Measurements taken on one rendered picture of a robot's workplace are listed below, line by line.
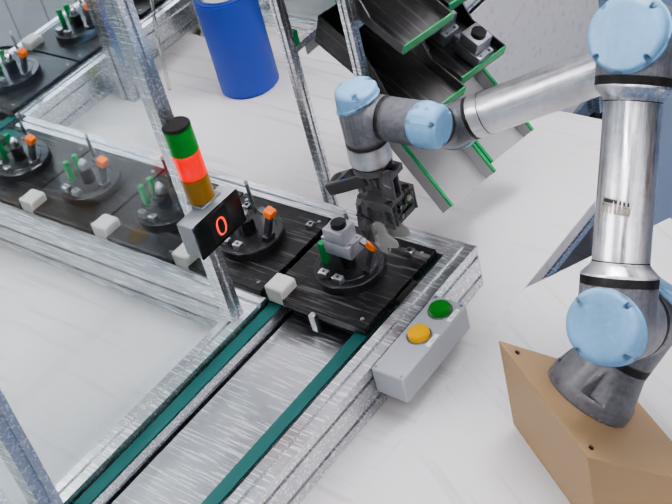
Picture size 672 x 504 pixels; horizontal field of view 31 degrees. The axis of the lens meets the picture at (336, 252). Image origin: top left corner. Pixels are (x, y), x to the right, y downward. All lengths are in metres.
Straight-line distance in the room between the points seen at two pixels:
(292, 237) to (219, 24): 0.78
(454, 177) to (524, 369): 0.60
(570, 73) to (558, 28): 1.90
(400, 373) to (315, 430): 0.18
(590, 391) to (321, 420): 0.46
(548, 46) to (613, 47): 2.06
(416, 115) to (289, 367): 0.58
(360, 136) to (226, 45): 1.11
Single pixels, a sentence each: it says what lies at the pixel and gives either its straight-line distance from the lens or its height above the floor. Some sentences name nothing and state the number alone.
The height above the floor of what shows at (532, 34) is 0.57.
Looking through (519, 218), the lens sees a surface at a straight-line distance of 2.57.
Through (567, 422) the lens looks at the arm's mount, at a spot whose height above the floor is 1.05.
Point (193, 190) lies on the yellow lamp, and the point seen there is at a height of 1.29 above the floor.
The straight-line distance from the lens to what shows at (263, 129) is 3.04.
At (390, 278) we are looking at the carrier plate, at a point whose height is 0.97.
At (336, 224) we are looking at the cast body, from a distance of 2.27.
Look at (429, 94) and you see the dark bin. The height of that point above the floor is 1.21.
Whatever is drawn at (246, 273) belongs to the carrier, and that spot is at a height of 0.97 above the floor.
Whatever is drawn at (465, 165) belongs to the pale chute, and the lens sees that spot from 2.47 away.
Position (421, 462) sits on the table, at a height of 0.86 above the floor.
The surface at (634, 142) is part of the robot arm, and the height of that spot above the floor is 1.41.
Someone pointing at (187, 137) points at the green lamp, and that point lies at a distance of 2.06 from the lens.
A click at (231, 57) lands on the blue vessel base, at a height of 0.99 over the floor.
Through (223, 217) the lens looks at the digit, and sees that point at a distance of 2.17.
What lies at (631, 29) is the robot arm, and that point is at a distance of 1.80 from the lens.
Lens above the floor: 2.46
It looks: 38 degrees down
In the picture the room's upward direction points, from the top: 15 degrees counter-clockwise
